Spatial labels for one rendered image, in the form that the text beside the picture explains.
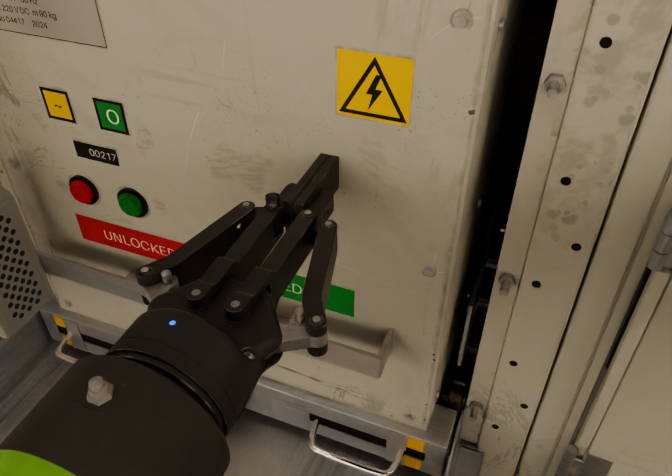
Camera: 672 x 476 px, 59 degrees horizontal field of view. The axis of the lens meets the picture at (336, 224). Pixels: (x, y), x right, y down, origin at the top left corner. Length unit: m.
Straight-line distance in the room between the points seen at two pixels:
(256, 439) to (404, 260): 0.34
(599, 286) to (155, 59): 0.41
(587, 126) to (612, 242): 0.10
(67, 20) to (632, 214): 0.48
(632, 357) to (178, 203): 0.43
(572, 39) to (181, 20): 0.28
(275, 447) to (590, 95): 0.52
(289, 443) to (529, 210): 0.41
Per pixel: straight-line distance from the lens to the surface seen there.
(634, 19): 0.44
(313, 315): 0.34
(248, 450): 0.76
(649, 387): 0.61
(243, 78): 0.47
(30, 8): 0.58
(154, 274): 0.38
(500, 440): 0.74
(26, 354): 0.90
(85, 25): 0.55
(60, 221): 0.73
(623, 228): 0.52
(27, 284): 0.72
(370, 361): 0.55
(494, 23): 0.40
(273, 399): 0.72
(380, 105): 0.43
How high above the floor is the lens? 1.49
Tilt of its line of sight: 38 degrees down
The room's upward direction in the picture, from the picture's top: straight up
